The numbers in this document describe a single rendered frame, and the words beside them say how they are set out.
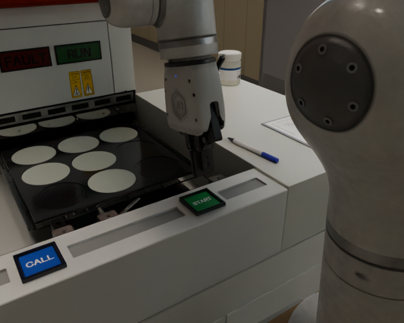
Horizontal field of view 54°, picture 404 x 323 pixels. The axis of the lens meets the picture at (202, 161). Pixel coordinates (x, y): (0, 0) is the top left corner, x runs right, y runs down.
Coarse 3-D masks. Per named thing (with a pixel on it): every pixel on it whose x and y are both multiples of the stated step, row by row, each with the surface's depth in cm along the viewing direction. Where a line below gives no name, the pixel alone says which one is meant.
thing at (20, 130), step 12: (96, 108) 111; (108, 108) 112; (120, 108) 114; (132, 108) 116; (36, 120) 103; (48, 120) 104; (60, 120) 106; (72, 120) 107; (84, 120) 109; (0, 132) 98; (12, 132) 100; (24, 132) 101
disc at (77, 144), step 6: (72, 138) 104; (78, 138) 104; (84, 138) 104; (90, 138) 104; (96, 138) 104; (60, 144) 100; (66, 144) 100; (72, 144) 100; (78, 144) 100; (84, 144) 100; (90, 144) 100; (96, 144) 100; (60, 150) 98; (66, 150) 98; (72, 150) 98; (78, 150) 98; (84, 150) 98
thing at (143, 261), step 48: (240, 192) 70; (48, 240) 58; (96, 240) 58; (144, 240) 58; (192, 240) 61; (240, 240) 68; (0, 288) 49; (48, 288) 50; (96, 288) 54; (144, 288) 60; (192, 288) 66
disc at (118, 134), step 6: (102, 132) 107; (108, 132) 107; (114, 132) 107; (120, 132) 107; (126, 132) 107; (132, 132) 107; (102, 138) 104; (108, 138) 104; (114, 138) 104; (120, 138) 104; (126, 138) 104; (132, 138) 104
